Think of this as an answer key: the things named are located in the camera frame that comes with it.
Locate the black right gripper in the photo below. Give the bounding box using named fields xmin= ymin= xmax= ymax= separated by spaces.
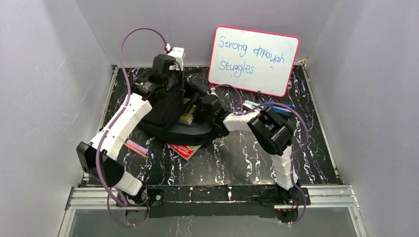
xmin=179 ymin=93 xmax=215 ymax=124

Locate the green treehouse book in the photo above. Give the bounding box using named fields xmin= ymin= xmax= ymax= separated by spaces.
xmin=178 ymin=105 xmax=196 ymax=125

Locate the black backpack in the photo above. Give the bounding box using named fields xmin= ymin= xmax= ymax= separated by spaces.
xmin=132 ymin=68 xmax=223 ymax=146

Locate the red treehouse book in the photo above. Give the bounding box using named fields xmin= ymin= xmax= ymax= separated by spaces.
xmin=167 ymin=143 xmax=202 ymax=161

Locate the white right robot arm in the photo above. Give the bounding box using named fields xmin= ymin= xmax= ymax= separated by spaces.
xmin=193 ymin=94 xmax=298 ymax=204

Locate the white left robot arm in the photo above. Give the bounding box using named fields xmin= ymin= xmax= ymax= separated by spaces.
xmin=76 ymin=47 xmax=184 ymax=205

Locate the pink framed whiteboard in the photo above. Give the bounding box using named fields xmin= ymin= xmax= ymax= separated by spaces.
xmin=208 ymin=26 xmax=300 ymax=97

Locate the pink highlighter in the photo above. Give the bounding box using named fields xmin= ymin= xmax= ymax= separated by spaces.
xmin=126 ymin=140 xmax=148 ymax=155

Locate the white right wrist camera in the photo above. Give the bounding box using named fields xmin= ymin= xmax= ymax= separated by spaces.
xmin=209 ymin=87 xmax=217 ymax=97

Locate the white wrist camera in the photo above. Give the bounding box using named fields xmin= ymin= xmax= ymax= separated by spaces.
xmin=167 ymin=47 xmax=185 ymax=70
xmin=209 ymin=87 xmax=217 ymax=97

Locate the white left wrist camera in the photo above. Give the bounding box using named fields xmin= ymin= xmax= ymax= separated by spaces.
xmin=167 ymin=47 xmax=185 ymax=70

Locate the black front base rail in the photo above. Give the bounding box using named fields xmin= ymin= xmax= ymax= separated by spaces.
xmin=147 ymin=185 xmax=289 ymax=218

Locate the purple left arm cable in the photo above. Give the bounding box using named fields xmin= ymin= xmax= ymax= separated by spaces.
xmin=95 ymin=27 xmax=171 ymax=229

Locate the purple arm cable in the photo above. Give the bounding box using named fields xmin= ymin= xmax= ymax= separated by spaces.
xmin=95 ymin=27 xmax=171 ymax=229
xmin=211 ymin=84 xmax=310 ymax=226

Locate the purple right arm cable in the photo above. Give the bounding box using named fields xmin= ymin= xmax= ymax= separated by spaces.
xmin=211 ymin=84 xmax=310 ymax=226

